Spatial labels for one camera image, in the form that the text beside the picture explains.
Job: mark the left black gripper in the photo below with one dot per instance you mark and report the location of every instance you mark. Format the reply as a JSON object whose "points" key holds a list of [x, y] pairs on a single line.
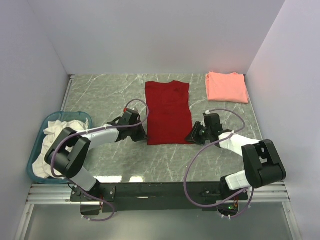
{"points": [[141, 135]]}

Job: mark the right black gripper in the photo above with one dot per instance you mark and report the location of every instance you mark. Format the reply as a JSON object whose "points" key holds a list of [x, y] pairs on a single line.
{"points": [[193, 136]]}

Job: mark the red t shirt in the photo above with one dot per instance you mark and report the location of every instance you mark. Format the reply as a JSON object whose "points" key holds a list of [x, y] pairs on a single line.
{"points": [[170, 119]]}

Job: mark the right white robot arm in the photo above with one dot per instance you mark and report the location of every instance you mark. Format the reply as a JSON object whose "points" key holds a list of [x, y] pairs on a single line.
{"points": [[261, 160]]}

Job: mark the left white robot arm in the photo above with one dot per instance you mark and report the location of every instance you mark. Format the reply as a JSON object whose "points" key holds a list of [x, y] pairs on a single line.
{"points": [[69, 151]]}

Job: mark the folded pink t shirt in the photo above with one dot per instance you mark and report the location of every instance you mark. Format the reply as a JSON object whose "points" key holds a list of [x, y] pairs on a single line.
{"points": [[230, 87]]}

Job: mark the teal plastic basket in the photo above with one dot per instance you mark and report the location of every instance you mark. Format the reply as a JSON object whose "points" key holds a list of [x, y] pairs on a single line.
{"points": [[62, 116]]}

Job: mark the white cloth in basket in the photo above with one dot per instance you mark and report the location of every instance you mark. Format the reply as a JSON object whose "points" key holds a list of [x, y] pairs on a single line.
{"points": [[40, 168]]}

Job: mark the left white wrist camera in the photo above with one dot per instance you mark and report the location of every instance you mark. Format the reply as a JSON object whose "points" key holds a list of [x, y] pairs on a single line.
{"points": [[131, 110]]}

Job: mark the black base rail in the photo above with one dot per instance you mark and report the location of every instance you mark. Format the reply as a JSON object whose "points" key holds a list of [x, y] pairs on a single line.
{"points": [[144, 196]]}

